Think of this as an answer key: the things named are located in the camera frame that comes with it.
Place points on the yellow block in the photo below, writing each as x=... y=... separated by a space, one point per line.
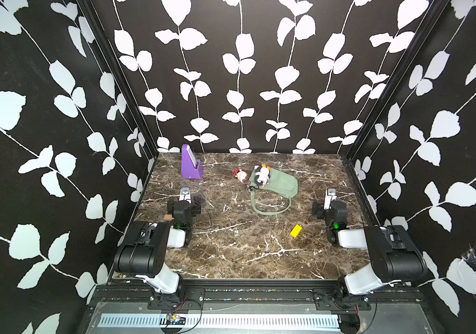
x=296 y=230

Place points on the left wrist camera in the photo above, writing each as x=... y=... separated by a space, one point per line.
x=185 y=194

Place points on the white perforated rail strip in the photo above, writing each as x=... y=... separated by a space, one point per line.
x=232 y=321

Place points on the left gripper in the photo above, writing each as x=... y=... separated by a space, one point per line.
x=183 y=202

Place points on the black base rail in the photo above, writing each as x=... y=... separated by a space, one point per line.
x=322 y=295

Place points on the small circuit board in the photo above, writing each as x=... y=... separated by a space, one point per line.
x=175 y=320

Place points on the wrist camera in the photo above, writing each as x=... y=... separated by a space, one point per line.
x=185 y=194
x=330 y=195

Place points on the penguin plush keychain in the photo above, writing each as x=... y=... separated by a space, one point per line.
x=262 y=174

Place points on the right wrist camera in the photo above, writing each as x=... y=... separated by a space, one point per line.
x=330 y=195

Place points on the red white charm keychain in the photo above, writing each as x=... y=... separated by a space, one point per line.
x=241 y=175

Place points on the green corduroy bag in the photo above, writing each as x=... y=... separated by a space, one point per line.
x=280 y=183

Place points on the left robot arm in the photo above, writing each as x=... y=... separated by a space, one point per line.
x=143 y=250

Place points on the purple stand with card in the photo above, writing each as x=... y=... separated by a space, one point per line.
x=191 y=168

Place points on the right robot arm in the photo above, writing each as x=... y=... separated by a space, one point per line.
x=393 y=256

